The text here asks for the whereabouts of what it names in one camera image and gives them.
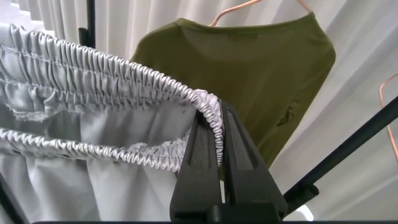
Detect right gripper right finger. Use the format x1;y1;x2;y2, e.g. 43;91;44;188
219;99;289;219

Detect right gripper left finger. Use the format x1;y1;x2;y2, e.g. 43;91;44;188
169;110;225;220

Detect pale grey shorts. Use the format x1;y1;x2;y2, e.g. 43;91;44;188
0;23;225;223

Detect pink clothes hanger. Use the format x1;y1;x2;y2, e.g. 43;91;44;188
378;73;398;163
208;0;313;28

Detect green long-sleeved shirt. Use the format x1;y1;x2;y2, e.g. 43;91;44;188
130;12;337;181

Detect white curtain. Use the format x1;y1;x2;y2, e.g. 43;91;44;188
11;0;398;222

